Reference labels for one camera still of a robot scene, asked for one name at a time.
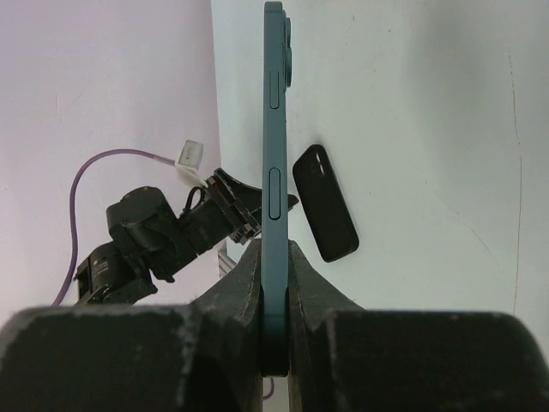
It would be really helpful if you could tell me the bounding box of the dark teal smartphone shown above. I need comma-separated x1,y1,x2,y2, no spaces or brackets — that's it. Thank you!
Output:
260,1,292,377

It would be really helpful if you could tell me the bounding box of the black phone case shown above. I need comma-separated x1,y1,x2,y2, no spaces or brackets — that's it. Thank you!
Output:
293,144,359,263

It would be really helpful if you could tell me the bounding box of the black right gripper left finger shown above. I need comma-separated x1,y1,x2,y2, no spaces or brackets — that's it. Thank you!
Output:
1,240,262,411

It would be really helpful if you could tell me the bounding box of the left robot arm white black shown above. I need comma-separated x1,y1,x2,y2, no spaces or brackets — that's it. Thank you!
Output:
76,168,262,306

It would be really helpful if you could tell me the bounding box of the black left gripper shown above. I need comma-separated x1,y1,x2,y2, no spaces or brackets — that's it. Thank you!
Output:
178,168,299,256

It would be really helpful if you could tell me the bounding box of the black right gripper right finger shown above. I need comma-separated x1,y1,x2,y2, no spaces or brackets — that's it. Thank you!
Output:
288,242,548,411

